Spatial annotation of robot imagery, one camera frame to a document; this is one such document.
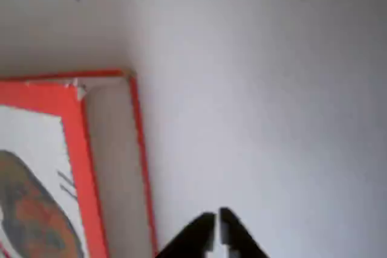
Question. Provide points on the red and white book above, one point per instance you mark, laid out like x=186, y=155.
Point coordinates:
x=72, y=113

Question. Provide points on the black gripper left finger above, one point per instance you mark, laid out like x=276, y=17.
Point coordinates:
x=193, y=237

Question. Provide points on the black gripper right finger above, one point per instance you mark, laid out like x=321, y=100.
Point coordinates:
x=234, y=234

